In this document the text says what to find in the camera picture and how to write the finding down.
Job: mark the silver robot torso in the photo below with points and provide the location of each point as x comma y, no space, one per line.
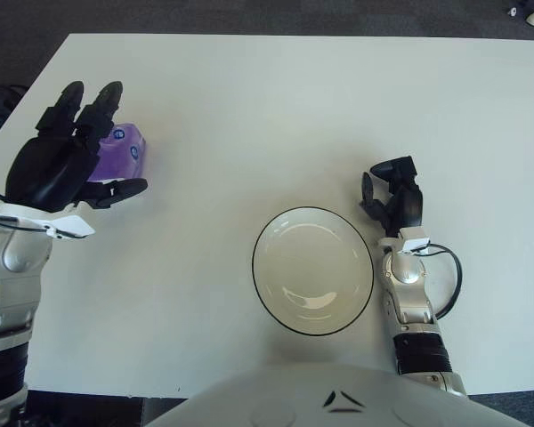
293,396

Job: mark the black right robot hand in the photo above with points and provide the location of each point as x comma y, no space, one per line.
409,204

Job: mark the white plate with black rim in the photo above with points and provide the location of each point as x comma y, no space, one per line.
311,267

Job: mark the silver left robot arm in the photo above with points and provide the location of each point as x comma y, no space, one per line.
9,276

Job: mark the purple tissue paper pack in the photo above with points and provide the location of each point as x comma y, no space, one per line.
120,155

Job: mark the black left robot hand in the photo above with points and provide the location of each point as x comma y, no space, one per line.
44,169

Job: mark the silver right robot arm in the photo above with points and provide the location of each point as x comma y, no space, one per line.
405,271

